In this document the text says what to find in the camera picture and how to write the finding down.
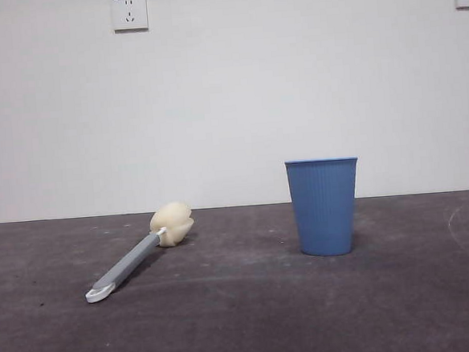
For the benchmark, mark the blue ribbed plastic cup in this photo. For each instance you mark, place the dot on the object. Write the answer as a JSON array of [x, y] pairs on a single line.
[[324, 210]]

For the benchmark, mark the cup brush with sponge head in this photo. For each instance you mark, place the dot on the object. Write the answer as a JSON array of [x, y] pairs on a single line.
[[128, 264]]

